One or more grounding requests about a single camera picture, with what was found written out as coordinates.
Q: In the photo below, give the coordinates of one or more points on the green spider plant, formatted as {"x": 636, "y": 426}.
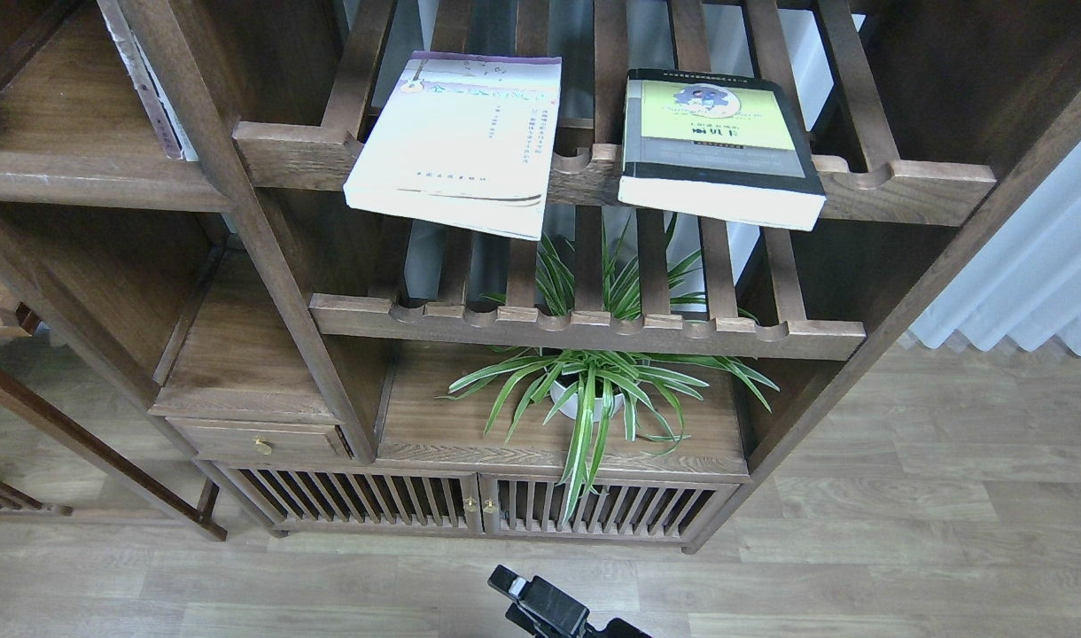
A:
{"x": 595, "y": 385}

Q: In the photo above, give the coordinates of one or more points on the brass drawer knob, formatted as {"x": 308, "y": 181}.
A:
{"x": 262, "y": 446}

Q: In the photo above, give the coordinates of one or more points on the white curtain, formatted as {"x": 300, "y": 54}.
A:
{"x": 1024, "y": 287}

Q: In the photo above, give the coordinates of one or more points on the thick green black book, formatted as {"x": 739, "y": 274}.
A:
{"x": 722, "y": 146}

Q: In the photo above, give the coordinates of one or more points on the dark wooden bookshelf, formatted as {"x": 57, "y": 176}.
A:
{"x": 237, "y": 296}

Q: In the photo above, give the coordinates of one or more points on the worn upright book spine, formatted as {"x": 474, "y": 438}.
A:
{"x": 173, "y": 140}

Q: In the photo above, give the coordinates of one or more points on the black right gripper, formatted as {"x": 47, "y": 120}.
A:
{"x": 542, "y": 610}

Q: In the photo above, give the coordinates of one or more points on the white paperback book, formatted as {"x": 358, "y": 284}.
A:
{"x": 465, "y": 140}

